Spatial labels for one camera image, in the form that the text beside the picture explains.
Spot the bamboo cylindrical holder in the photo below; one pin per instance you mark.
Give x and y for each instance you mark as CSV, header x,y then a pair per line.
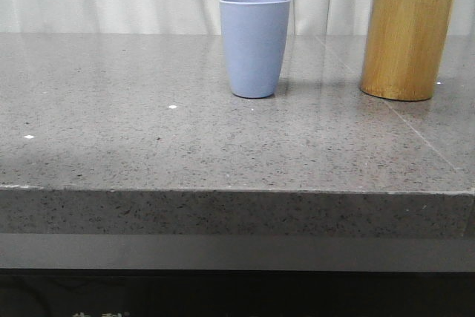
x,y
404,48

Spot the blue plastic cup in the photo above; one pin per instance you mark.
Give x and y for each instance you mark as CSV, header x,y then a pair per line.
x,y
254,39

